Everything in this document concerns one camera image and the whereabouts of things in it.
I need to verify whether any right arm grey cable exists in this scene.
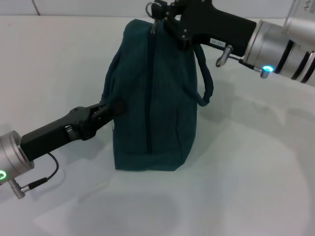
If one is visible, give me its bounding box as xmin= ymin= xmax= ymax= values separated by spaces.
xmin=216 ymin=45 xmax=274 ymax=79

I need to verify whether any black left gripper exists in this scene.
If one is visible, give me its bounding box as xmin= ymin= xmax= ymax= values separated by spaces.
xmin=20 ymin=98 xmax=126 ymax=161

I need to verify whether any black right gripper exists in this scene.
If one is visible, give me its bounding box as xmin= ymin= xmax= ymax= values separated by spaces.
xmin=150 ymin=0 xmax=257 ymax=57

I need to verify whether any dark teal insulated lunch bag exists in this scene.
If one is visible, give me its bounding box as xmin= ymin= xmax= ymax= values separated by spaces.
xmin=102 ymin=1 xmax=214 ymax=172

